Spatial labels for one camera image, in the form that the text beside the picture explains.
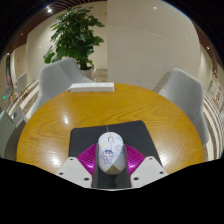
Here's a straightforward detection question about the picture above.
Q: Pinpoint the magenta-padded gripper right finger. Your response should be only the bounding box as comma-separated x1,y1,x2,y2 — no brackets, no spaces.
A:
123,143,169,189

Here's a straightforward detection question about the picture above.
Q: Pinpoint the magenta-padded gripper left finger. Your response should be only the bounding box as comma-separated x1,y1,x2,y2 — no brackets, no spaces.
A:
54,142,100,188

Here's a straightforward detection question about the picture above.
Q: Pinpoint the white printed computer mouse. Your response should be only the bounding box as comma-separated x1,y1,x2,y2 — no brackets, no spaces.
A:
96,131,125,176

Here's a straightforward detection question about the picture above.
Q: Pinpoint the black square mouse pad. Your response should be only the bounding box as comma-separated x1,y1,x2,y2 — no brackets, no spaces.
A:
68,120,163,190

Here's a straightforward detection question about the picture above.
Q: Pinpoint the grey shell chair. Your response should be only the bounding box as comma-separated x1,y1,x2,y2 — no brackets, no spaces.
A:
30,57,95,116
152,67,210,148

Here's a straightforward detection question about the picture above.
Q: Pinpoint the white power strip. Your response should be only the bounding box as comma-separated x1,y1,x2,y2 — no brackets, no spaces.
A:
68,82,115,93

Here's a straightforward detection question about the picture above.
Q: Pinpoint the white chair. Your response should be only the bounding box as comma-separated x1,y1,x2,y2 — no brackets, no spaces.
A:
13,72,29,95

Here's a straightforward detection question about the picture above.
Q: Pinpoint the green potted plant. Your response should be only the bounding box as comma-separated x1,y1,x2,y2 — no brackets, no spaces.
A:
43,6,105,80

